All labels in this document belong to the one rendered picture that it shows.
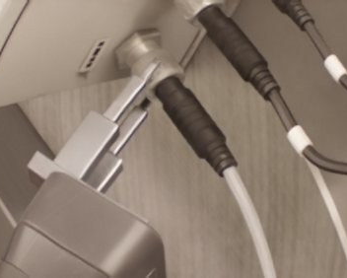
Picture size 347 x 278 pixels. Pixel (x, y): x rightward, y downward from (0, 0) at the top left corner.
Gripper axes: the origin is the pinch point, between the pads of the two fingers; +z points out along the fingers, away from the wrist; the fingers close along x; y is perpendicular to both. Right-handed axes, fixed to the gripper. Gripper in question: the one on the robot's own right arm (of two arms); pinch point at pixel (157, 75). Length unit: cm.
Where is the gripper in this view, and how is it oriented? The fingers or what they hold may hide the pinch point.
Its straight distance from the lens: 83.6
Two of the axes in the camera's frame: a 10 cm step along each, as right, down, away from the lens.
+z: 5.6, -7.2, 4.2
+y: 8.3, 4.7, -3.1
